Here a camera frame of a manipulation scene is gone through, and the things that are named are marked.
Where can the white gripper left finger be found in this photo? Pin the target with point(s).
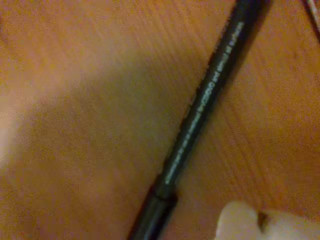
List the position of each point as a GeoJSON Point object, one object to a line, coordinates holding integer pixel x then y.
{"type": "Point", "coordinates": [237, 222]}

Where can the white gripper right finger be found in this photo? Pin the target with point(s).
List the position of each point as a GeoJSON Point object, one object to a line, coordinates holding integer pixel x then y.
{"type": "Point", "coordinates": [292, 227]}

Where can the black pen red ends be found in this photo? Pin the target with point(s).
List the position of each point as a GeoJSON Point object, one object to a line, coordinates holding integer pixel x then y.
{"type": "Point", "coordinates": [207, 100]}

